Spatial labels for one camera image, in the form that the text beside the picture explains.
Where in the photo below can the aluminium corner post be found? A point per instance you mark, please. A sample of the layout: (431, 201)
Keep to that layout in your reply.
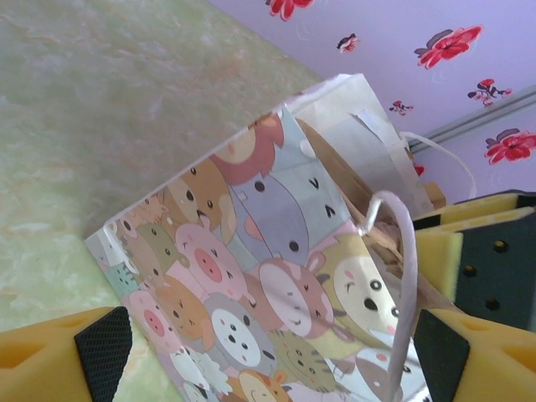
(481, 121)

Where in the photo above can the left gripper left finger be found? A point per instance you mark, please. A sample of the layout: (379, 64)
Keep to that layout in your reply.
(42, 364)

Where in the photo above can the cartoon animal paper gift bag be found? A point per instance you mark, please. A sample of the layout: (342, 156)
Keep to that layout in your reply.
(251, 251)

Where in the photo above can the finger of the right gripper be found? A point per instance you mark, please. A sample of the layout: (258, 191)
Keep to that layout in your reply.
(469, 213)
(498, 268)

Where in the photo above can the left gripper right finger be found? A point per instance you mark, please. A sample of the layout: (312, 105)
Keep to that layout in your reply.
(490, 364)

